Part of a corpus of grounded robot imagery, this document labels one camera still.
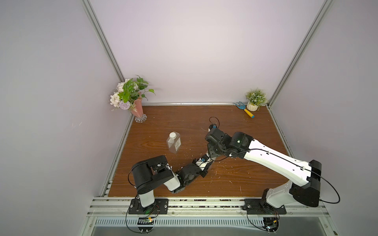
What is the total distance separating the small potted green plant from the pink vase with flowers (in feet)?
2.43

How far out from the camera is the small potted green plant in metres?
1.09

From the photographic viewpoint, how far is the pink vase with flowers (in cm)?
87
